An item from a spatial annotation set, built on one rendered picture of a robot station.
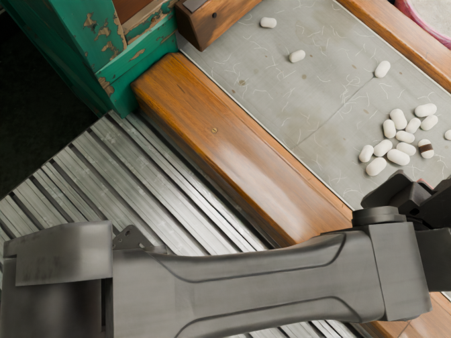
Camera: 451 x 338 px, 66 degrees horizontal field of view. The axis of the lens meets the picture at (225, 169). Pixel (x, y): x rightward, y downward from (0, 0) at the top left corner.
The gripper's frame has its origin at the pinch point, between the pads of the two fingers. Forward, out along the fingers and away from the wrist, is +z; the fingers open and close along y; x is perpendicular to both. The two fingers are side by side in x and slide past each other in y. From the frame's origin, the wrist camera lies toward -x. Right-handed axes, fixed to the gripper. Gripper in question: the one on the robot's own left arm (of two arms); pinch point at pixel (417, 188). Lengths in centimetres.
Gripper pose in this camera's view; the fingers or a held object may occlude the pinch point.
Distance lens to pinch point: 54.7
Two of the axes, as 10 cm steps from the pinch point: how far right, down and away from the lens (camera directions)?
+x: -4.9, 6.3, 6.0
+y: -7.1, -6.9, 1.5
